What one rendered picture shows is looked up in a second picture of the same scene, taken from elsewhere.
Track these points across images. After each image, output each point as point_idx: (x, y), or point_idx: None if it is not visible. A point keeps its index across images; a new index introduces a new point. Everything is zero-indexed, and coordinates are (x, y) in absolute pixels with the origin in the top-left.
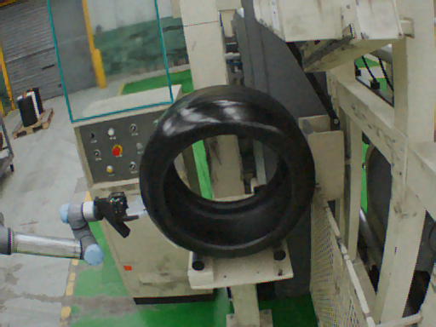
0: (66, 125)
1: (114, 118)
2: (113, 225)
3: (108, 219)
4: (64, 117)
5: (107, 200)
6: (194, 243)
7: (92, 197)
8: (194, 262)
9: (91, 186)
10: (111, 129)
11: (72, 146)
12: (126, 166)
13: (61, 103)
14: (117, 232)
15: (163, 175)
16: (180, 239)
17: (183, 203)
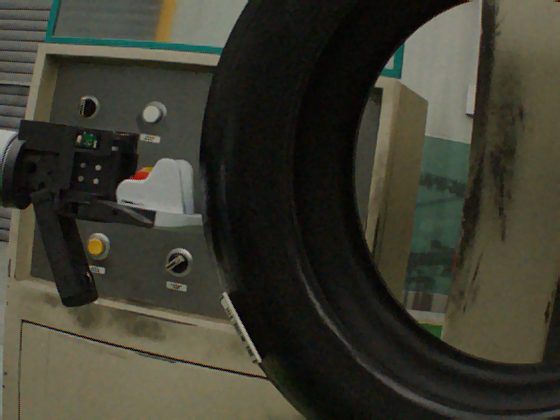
0: (1, 306)
1: (184, 63)
2: (48, 235)
3: (41, 205)
4: (1, 289)
5: (71, 125)
6: (339, 353)
7: (8, 311)
8: None
9: (19, 277)
10: (159, 106)
11: (0, 350)
12: (157, 256)
13: (6, 259)
14: (52, 269)
15: (326, 14)
16: (286, 322)
17: (334, 307)
